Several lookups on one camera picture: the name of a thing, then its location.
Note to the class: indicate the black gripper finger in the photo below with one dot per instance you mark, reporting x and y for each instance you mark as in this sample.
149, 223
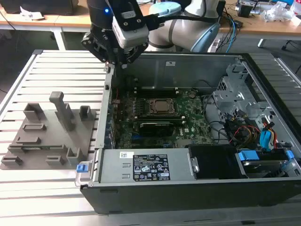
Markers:
131, 55
94, 46

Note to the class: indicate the green RAM stick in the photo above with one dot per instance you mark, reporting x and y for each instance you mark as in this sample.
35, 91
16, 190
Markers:
35, 147

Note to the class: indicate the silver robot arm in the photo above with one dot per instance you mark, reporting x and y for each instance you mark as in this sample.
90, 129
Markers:
178, 33

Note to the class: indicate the black RAM slot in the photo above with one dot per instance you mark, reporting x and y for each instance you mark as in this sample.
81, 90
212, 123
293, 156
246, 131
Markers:
157, 93

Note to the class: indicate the silver CPU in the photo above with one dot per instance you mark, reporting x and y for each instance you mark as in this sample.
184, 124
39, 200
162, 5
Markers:
162, 106

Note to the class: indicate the large black box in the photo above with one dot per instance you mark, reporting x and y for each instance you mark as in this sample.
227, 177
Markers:
40, 7

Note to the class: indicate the wooden desk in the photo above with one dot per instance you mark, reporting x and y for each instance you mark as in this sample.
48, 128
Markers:
258, 27
35, 22

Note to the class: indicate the CPU socket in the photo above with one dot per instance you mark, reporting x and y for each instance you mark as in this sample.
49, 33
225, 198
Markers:
174, 107

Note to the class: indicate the white crumpled paper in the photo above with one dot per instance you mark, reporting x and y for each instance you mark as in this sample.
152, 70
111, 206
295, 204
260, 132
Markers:
30, 13

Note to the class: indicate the round coin cell battery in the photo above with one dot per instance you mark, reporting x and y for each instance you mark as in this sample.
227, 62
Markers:
192, 95

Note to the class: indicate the black graphics card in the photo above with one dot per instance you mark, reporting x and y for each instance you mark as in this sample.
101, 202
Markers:
155, 129

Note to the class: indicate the white power strip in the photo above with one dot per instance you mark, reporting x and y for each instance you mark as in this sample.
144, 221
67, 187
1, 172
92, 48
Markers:
213, 45

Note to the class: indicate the green motherboard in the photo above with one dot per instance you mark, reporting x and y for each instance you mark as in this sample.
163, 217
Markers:
195, 113

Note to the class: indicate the grey parts rack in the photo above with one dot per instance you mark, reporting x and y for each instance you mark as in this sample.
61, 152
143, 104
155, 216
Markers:
51, 131

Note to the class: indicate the grey power supply with label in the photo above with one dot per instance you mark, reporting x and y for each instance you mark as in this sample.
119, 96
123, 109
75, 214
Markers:
113, 164

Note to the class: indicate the metal drive cage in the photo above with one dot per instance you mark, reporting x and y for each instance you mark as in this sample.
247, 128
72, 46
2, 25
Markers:
235, 99

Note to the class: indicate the small black box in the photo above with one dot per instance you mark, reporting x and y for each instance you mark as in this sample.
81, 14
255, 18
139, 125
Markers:
245, 10

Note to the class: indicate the blue case latch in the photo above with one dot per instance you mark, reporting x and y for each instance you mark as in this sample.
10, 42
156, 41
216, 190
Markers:
81, 168

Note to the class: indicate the black PC case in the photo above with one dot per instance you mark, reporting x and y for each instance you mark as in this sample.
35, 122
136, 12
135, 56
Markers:
164, 200

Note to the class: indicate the clear plastic bag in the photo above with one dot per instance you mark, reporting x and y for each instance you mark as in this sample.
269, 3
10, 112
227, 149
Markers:
277, 11

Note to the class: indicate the hard disk in blue carrier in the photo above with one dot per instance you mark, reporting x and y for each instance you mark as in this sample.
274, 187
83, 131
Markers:
261, 166

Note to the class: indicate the grey box wrist camera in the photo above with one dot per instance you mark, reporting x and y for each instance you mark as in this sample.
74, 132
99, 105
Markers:
131, 35

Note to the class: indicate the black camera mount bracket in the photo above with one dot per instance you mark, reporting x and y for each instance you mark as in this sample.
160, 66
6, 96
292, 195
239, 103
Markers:
131, 14

